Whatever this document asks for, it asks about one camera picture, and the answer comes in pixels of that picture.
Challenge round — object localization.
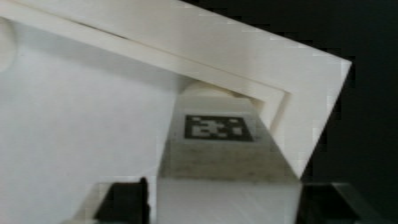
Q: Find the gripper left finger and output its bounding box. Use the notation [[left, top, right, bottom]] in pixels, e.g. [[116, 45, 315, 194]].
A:
[[64, 176, 153, 224]]

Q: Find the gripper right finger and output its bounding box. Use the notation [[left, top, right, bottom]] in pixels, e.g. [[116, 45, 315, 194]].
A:
[[295, 182, 380, 224]]

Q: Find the white leg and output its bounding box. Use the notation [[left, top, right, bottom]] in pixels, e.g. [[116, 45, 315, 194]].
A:
[[156, 82, 302, 224]]

